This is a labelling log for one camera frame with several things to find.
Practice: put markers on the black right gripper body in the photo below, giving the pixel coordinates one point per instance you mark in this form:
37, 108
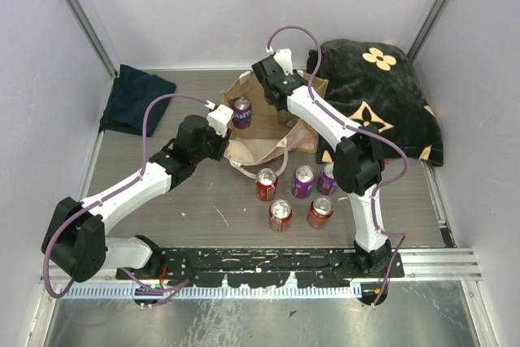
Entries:
266, 90

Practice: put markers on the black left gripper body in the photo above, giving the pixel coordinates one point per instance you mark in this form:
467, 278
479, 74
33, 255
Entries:
215, 147

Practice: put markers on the green cap glass bottle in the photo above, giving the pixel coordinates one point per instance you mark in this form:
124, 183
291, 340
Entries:
286, 119

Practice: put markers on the purple Fanta can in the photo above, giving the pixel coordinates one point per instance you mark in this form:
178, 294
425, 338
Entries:
242, 109
303, 181
326, 182

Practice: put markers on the tan burlap canvas bag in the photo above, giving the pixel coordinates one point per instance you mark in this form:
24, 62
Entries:
264, 140

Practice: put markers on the red Coke can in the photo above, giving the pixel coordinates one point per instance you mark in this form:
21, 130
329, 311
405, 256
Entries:
320, 211
266, 184
280, 214

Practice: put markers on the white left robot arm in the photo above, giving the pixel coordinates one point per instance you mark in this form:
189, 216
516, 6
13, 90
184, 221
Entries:
76, 240

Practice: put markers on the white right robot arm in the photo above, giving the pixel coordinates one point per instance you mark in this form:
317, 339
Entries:
357, 155

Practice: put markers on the dark navy folded cloth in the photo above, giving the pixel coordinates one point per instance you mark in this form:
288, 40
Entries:
132, 92

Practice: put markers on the black floral plush blanket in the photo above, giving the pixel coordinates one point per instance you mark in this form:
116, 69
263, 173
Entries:
375, 84

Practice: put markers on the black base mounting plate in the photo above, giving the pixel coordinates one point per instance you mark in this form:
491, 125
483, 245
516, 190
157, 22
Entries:
257, 268

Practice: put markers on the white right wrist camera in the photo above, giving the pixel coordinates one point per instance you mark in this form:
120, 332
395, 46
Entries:
279, 62

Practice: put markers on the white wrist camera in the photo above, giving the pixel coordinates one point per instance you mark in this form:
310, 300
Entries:
219, 117
279, 62

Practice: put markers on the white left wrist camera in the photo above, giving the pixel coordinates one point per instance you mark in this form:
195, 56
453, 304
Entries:
219, 117

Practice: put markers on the aluminium frame rail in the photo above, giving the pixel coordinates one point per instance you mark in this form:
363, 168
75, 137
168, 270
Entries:
91, 25

